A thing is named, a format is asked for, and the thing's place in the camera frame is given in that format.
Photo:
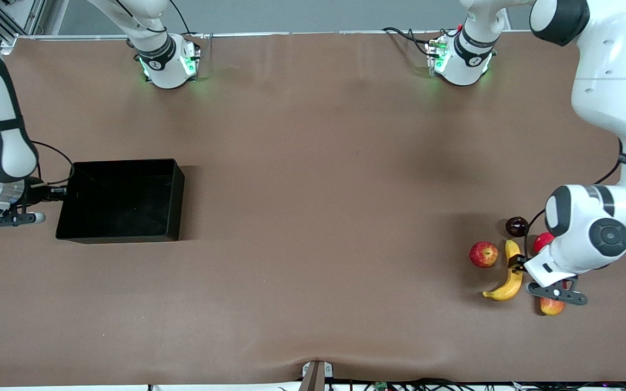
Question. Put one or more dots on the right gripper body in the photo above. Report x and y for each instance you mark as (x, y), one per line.
(38, 194)

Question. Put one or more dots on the yellow banana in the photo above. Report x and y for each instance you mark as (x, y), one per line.
(511, 285)

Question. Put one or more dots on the small red yellow apple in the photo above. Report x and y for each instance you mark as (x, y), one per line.
(483, 254)

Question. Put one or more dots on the black rectangular plastic box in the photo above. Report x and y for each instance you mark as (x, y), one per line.
(123, 206)

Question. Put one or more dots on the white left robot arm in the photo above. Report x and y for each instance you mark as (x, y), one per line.
(612, 76)

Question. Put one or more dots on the round red peach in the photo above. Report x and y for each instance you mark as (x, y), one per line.
(542, 241)

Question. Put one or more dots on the dark purple plum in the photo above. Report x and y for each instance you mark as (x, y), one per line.
(517, 227)

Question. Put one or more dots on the red yellow mango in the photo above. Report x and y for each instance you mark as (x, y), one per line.
(551, 307)

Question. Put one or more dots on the small green circuit board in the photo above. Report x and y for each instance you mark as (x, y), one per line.
(382, 386)

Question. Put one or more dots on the aluminium frame profile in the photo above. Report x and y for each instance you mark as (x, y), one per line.
(14, 21)

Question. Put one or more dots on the metal bracket at table edge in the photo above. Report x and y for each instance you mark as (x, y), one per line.
(315, 374)

